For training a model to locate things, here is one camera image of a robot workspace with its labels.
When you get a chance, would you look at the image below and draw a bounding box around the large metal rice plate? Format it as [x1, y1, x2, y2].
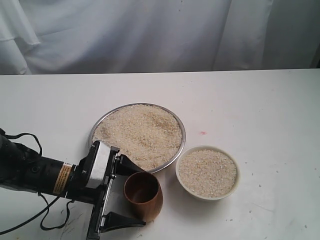
[88, 103, 186, 173]

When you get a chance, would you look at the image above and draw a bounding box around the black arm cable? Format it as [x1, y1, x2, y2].
[0, 133, 76, 238]

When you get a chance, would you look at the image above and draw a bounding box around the white ceramic rice bowl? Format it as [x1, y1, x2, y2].
[175, 145, 240, 202]

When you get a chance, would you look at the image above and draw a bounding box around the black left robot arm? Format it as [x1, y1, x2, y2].
[0, 130, 146, 240]

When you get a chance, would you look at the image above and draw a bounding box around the white backdrop cloth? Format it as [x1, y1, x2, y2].
[0, 0, 320, 75]

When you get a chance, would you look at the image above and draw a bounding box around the brown wooden cup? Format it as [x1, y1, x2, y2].
[123, 171, 164, 223]

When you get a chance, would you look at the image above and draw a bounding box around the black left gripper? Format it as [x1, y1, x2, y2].
[66, 146, 146, 240]

